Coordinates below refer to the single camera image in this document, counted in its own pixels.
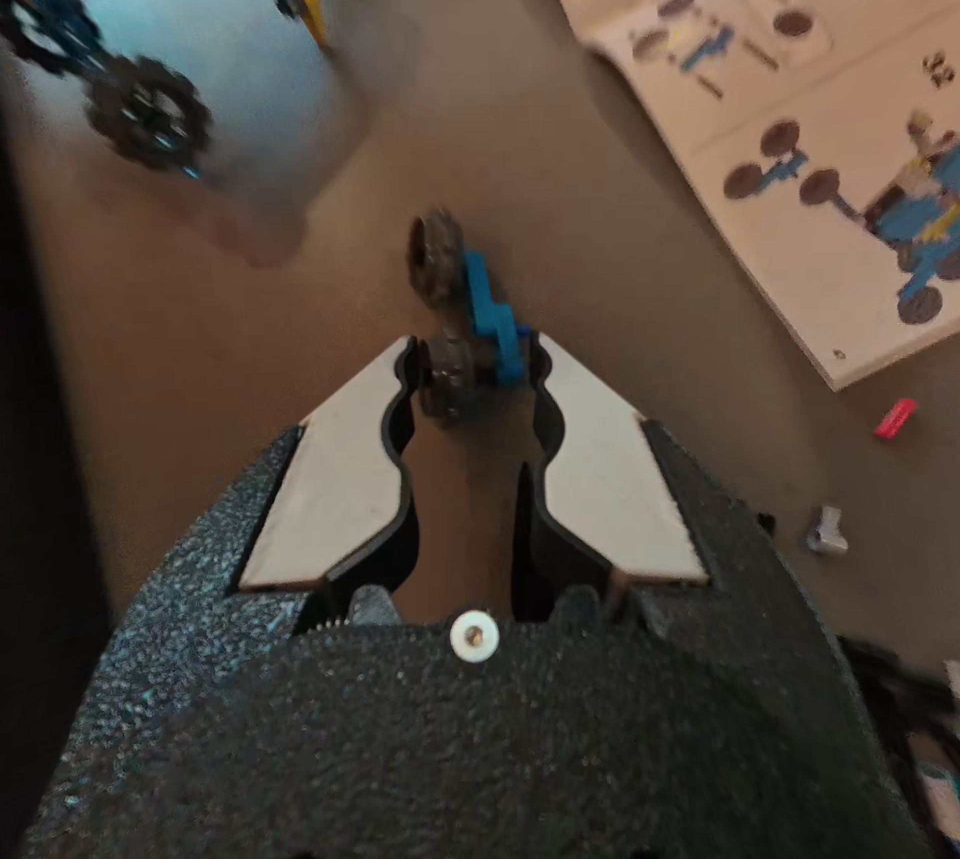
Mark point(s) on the pile of small building pieces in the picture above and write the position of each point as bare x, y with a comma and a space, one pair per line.
900, 709

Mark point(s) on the small red pin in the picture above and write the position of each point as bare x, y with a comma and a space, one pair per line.
896, 418

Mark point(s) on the open instruction booklet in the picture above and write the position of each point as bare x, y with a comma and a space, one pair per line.
825, 274

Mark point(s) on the small black connector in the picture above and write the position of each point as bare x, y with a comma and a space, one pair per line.
766, 523

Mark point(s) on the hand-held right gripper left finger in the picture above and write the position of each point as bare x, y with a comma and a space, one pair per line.
330, 499

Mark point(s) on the small white grey connector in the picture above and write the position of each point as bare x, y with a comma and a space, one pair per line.
827, 536

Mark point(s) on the blue beam with grey wheel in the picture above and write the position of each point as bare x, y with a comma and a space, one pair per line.
112, 116
491, 315

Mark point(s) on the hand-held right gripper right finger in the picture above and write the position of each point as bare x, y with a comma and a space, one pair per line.
622, 499

